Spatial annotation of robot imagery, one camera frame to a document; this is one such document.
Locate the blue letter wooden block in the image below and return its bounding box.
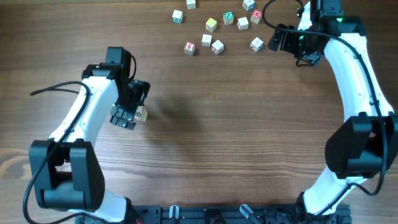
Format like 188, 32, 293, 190
243, 0, 255, 11

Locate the red 6 number block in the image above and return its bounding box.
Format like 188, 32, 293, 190
184, 42, 195, 55

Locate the green N letter block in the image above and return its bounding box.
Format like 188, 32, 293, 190
223, 11, 234, 25

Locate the yellow S letter block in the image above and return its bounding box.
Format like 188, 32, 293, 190
206, 18, 217, 32

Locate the red W letter block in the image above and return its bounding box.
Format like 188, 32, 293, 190
251, 9, 262, 24

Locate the plain wooden picture block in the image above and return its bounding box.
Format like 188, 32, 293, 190
238, 17, 249, 30

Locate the blue X letter block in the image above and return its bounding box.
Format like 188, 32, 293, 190
250, 37, 264, 52

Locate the red M letter block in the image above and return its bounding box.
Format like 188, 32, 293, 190
201, 34, 212, 47

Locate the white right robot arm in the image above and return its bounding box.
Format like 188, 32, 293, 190
268, 1, 397, 220

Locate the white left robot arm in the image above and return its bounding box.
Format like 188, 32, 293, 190
22, 47, 150, 223

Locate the green Z letter block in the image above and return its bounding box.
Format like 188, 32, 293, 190
135, 106, 147, 117

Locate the plain L letter block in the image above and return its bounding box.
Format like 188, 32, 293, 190
186, 0, 196, 10

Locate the green A letter block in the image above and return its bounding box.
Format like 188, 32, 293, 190
172, 10, 183, 24

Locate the leaf picture wooden block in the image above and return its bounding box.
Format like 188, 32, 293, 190
211, 40, 224, 54

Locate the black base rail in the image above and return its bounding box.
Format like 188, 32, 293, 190
75, 203, 352, 224

